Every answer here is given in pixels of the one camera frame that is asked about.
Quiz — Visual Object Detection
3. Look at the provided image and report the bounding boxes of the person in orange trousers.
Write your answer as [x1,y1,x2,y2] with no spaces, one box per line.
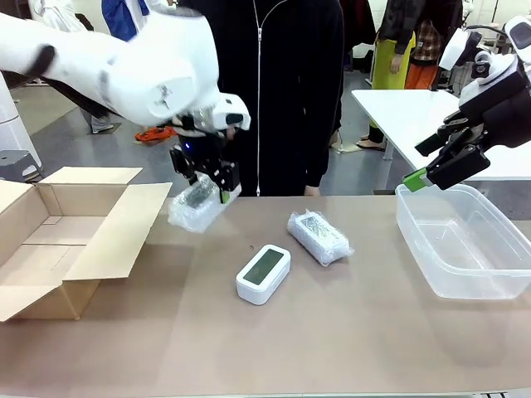
[404,17,443,90]

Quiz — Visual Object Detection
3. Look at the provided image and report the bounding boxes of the person with yellow apron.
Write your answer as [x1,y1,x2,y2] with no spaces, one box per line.
[370,0,417,153]

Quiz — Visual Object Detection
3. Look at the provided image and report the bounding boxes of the beige sandal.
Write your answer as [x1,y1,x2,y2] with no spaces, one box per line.
[355,138,387,153]

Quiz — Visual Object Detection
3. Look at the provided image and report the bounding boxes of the person in blue-white garment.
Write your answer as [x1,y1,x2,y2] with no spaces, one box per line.
[101,0,151,42]

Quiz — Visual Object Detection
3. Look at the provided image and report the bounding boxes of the white unwrapped digital clock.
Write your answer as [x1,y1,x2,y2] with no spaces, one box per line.
[235,243,292,307]

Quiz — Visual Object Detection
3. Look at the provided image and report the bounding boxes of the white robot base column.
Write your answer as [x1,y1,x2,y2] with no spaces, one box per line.
[0,73,43,167]

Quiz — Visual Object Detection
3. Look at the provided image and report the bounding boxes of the orange cloth on floor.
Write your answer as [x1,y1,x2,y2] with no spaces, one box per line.
[132,125,179,144]

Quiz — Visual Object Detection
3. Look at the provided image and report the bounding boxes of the person in black hoodie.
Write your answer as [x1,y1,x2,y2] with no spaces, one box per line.
[194,0,345,198]

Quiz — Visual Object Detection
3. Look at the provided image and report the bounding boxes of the open cardboard box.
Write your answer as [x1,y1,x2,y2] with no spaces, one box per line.
[0,166,173,323]

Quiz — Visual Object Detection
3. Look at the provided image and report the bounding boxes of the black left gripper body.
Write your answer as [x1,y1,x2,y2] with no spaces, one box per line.
[170,123,241,177]

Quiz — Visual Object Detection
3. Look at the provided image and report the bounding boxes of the person in white coat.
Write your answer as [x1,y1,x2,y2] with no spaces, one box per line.
[28,0,115,134]

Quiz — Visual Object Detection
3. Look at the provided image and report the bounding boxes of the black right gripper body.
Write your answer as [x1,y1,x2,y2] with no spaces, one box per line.
[458,66,531,149]

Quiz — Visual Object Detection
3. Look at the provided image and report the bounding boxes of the white background table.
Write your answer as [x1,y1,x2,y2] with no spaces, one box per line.
[351,88,531,182]

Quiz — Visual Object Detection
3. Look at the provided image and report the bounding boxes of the bubble-wrapped clock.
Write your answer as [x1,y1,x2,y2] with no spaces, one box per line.
[167,172,242,235]
[286,208,355,267]

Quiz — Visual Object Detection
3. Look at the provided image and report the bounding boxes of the clear plastic container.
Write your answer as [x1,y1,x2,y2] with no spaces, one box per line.
[394,183,531,301]

